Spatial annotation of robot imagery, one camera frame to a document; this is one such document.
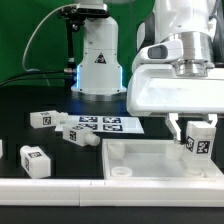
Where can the paper sheet with markers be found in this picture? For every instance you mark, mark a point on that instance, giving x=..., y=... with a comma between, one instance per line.
x=108, y=124

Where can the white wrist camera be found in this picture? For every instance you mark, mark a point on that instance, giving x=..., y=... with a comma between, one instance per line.
x=168, y=51

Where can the white L-shaped fence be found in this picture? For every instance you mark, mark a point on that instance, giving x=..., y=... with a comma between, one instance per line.
x=59, y=192

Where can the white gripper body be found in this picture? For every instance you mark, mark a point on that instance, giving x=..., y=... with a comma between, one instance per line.
x=155, y=88

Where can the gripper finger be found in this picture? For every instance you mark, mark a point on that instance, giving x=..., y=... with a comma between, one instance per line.
x=212, y=119
x=171, y=122

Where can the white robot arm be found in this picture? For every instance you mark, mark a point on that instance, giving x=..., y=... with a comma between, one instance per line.
x=194, y=22

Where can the white square table top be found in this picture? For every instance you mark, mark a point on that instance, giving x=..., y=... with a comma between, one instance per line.
x=154, y=160

